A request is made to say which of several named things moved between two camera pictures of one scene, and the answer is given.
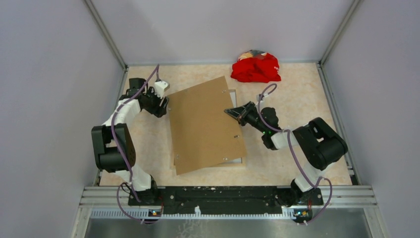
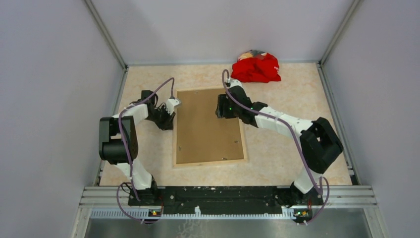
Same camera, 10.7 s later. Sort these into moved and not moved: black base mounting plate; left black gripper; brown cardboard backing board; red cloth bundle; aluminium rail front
Moved: left black gripper; brown cardboard backing board
Not moved: red cloth bundle; aluminium rail front; black base mounting plate
